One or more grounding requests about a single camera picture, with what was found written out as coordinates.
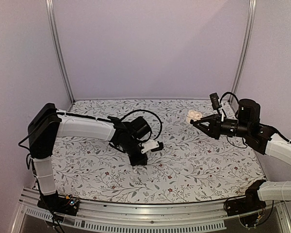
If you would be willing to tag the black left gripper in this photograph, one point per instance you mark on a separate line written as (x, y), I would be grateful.
(141, 160)

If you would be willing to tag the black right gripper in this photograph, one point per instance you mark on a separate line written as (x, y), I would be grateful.
(216, 131)

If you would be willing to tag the white earbud charging case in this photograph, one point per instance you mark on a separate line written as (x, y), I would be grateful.
(193, 115)

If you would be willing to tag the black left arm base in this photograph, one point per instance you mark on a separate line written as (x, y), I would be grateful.
(55, 203)

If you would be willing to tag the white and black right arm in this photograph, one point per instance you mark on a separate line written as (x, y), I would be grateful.
(264, 139)

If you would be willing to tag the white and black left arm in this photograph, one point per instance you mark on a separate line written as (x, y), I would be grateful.
(51, 123)

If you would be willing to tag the floral patterned table mat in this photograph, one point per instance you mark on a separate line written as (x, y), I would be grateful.
(191, 167)

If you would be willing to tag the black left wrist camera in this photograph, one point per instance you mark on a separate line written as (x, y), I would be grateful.
(151, 145)

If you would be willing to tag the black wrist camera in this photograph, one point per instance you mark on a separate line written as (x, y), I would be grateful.
(151, 145)
(216, 105)

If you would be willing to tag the aluminium frame rail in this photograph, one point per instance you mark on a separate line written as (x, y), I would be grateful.
(107, 217)

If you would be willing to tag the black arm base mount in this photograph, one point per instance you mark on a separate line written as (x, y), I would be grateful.
(250, 202)

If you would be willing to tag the right aluminium corner post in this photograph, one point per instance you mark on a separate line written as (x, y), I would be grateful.
(245, 44)

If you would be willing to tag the aluminium corner post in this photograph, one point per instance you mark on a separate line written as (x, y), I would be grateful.
(58, 50)
(245, 44)

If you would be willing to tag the left aluminium corner post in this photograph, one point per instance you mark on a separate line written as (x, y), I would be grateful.
(58, 50)

